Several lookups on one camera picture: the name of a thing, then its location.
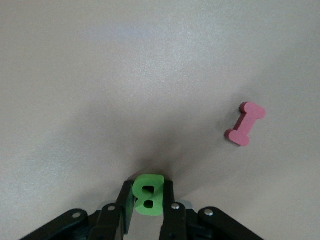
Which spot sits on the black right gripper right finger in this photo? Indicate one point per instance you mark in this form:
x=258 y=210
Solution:
x=172 y=220

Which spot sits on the red letter I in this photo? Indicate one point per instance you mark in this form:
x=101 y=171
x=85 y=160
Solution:
x=246 y=123

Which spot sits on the brown table cover sheet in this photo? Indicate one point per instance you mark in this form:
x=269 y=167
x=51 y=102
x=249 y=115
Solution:
x=125 y=75

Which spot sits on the green letter B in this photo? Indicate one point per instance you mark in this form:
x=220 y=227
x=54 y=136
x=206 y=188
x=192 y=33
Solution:
x=157 y=200

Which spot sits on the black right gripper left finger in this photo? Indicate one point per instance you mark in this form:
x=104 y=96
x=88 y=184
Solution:
x=117 y=220

